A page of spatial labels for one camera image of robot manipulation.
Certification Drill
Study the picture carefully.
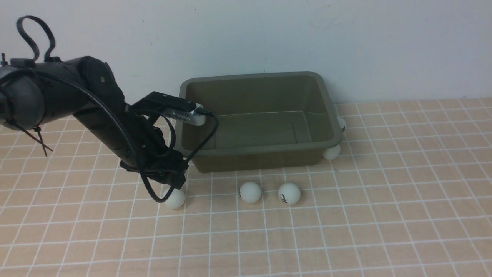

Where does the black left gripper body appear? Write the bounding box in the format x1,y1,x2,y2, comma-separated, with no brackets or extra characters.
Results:
122,115,188,189

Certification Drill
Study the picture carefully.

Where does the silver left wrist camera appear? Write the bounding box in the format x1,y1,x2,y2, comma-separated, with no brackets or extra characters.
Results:
133,91,206,127

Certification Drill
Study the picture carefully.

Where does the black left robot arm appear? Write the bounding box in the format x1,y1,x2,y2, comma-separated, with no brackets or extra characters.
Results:
1,56,196,189

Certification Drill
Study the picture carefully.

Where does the beige checkered tablecloth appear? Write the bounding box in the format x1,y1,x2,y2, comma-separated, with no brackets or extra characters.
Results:
0,98,492,277

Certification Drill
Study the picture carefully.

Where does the white ping-pong ball with logo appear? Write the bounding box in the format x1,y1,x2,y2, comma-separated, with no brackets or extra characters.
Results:
278,183,301,205

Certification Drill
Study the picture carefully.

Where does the black camera cable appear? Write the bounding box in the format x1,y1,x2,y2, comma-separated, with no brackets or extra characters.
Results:
38,69,219,203

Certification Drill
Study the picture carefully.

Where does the olive green plastic bin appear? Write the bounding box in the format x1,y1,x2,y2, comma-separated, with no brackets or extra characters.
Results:
179,71,342,173

